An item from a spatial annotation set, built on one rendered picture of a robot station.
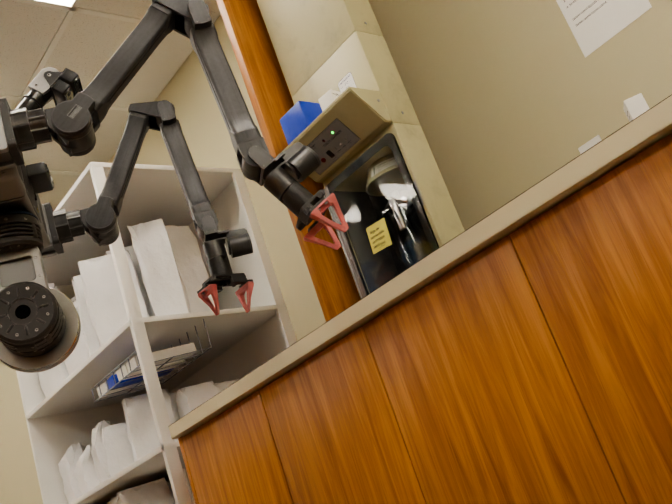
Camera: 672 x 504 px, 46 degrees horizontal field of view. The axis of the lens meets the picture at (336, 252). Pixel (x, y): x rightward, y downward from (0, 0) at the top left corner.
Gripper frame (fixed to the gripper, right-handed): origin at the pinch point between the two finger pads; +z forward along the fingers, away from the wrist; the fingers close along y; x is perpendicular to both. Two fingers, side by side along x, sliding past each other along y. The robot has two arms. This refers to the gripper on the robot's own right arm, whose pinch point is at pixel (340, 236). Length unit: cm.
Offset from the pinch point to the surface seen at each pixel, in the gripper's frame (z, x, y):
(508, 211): 23.0, -15.6, -24.6
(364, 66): -33, -54, 26
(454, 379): 37.1, 5.9, 2.3
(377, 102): -22, -46, 23
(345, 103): -28, -40, 24
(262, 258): -40, -33, 145
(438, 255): 18.2, -7.7, -8.2
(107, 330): -60, 30, 141
